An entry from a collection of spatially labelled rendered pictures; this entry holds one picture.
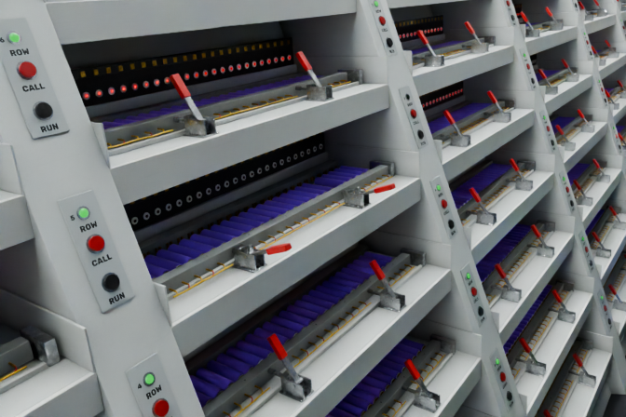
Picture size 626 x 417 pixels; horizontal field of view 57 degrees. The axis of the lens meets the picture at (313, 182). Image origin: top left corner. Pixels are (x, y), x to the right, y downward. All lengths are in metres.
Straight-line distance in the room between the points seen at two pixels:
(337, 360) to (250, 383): 0.14
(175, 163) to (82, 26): 0.18
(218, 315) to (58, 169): 0.25
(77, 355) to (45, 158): 0.20
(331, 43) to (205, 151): 0.49
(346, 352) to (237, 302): 0.24
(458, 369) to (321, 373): 0.39
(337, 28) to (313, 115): 0.29
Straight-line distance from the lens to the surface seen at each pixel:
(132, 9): 0.76
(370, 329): 0.96
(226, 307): 0.73
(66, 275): 0.62
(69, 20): 0.71
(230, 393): 0.82
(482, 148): 1.39
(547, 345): 1.61
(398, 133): 1.11
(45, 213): 0.62
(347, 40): 1.14
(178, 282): 0.75
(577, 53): 2.42
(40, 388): 0.64
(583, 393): 1.78
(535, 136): 1.76
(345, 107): 0.98
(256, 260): 0.79
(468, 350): 1.22
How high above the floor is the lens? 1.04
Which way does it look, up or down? 5 degrees down
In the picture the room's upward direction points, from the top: 20 degrees counter-clockwise
